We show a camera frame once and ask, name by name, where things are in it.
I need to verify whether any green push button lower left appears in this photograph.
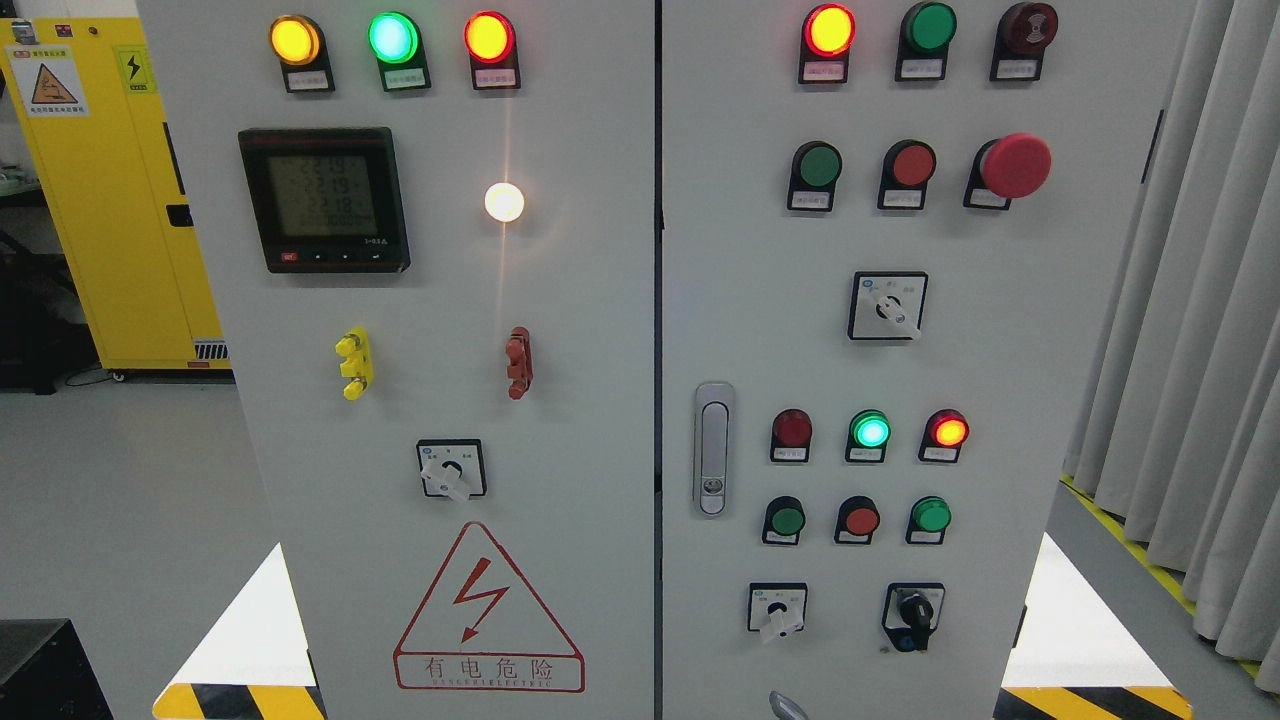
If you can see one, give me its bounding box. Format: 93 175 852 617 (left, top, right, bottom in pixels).
762 495 806 546

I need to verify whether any green push button upper row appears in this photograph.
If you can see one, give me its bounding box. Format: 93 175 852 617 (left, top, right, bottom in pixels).
786 140 844 213

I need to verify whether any red push button lower middle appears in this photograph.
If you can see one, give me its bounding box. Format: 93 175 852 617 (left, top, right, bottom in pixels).
833 495 881 544

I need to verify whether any green push button lower right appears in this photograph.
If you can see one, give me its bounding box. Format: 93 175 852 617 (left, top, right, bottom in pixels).
905 495 954 546

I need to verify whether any red push button upper row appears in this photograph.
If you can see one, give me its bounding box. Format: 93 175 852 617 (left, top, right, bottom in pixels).
876 138 937 211

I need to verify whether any red mushroom emergency stop button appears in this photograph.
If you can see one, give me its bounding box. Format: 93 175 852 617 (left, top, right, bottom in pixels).
963 132 1053 211

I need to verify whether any grey electrical control cabinet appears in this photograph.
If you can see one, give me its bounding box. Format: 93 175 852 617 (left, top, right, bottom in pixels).
138 1 1194 719

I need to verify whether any dark red indicator light lower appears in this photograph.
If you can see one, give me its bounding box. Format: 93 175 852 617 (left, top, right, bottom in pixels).
769 407 813 464

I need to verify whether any white lit indicator lamp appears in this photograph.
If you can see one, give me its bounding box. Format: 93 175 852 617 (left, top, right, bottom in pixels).
483 181 526 223

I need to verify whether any lit green indicator light lower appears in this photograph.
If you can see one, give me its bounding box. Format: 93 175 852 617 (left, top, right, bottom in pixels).
844 409 892 464

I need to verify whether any red electric danger warning sticker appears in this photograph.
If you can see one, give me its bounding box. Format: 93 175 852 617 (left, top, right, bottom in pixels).
393 521 586 694

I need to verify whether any lit red indicator light lower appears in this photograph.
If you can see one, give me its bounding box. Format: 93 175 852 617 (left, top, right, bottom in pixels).
916 407 970 464

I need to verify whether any black digital power meter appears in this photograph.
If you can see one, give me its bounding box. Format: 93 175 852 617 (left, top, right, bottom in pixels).
238 127 411 274

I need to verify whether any red indicator light top left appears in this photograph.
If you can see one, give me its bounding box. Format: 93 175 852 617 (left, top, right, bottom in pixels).
463 10 521 91

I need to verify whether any red indicator light top right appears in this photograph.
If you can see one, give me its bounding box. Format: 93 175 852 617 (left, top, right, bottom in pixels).
797 3 858 85

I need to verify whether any green indicator light top left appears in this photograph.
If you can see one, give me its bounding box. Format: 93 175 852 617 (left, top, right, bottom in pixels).
367 12 431 92

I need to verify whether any dark green indicator light top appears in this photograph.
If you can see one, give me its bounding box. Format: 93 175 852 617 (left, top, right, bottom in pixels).
893 1 957 82

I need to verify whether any yellow indicator light top left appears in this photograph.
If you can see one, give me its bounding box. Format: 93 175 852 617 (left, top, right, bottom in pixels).
269 14 335 94

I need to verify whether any yellow black hazard floor tape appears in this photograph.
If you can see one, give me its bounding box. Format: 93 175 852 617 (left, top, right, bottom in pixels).
1048 475 1263 697

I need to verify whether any grey curtain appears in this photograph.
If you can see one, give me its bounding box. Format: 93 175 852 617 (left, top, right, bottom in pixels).
1064 1 1279 694

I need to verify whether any yellow safety storage cabinet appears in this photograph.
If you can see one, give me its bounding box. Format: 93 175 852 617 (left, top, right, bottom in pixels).
3 17 230 374

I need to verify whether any black box bottom left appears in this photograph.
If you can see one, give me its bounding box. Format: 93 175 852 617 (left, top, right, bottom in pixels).
1 618 113 719

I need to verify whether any silver cabinet door handle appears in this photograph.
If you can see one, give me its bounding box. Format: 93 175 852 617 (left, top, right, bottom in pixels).
692 382 736 518

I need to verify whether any left door rotary selector switch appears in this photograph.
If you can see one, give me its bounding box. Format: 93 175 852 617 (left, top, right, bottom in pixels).
416 439 488 503

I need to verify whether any upper right rotary selector switch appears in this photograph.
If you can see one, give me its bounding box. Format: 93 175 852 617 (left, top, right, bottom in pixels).
846 272 929 342

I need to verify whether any lower rotary selector switch white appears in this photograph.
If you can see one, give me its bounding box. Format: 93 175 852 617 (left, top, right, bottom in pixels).
748 582 809 644

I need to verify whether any black key selector switch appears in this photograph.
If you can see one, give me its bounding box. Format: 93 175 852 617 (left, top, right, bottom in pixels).
881 582 946 653

